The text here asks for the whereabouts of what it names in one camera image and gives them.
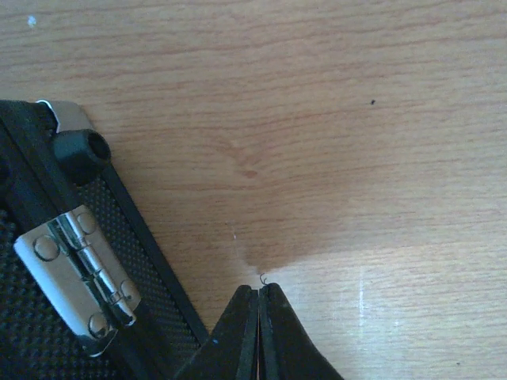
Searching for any black poker set case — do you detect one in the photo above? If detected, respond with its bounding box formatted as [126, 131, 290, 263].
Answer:
[1, 100, 208, 379]

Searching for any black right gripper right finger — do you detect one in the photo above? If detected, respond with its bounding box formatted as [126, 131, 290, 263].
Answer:
[258, 283, 342, 379]

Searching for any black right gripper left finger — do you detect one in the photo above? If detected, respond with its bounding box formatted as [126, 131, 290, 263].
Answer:
[175, 285, 258, 380]

